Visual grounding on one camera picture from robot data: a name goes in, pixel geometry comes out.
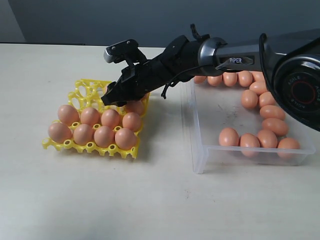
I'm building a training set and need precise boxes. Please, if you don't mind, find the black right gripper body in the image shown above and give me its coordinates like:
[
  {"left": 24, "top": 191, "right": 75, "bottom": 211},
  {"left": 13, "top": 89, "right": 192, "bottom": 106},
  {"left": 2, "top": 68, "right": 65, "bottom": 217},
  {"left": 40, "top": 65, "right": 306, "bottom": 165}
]
[{"left": 108, "top": 66, "right": 160, "bottom": 101}]

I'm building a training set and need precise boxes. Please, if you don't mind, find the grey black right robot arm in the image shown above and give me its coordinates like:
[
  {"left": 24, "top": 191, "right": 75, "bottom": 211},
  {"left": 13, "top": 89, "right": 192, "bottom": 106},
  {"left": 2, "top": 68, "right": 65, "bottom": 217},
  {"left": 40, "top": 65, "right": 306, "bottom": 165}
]
[{"left": 101, "top": 25, "right": 320, "bottom": 130}]

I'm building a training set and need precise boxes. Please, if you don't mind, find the yellow plastic egg tray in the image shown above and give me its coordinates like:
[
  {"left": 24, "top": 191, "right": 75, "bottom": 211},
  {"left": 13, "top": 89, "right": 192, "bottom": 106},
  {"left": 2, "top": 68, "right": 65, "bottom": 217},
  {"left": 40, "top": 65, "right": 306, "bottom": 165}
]
[{"left": 42, "top": 78, "right": 143, "bottom": 159}]

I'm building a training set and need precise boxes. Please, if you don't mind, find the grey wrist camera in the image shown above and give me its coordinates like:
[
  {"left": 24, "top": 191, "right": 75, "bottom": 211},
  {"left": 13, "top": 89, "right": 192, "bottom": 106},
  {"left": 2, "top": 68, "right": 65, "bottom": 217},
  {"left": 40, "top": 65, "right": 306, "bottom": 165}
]
[{"left": 103, "top": 39, "right": 147, "bottom": 68}]

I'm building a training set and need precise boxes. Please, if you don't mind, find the clear plastic bin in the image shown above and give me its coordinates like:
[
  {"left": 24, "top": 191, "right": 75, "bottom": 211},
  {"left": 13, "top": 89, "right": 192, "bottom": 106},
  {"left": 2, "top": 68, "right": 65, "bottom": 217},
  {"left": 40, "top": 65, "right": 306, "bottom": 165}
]
[{"left": 181, "top": 81, "right": 316, "bottom": 174}]

